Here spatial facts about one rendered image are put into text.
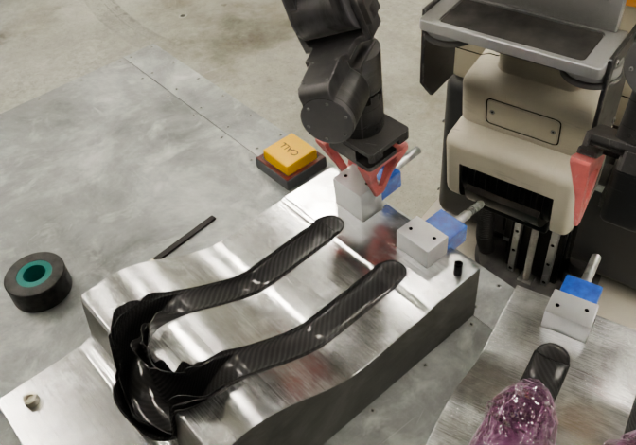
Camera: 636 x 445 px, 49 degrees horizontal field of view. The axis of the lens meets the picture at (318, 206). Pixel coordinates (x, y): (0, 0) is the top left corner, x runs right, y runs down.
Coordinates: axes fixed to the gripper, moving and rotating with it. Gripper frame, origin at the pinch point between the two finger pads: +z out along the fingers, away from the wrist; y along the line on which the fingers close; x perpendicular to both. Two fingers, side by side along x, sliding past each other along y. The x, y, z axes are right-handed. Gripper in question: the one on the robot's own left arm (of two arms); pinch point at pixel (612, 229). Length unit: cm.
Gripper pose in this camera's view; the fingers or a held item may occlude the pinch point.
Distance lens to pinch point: 76.1
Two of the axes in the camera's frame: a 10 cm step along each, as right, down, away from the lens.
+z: -1.9, 9.1, 3.7
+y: 8.1, 3.6, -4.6
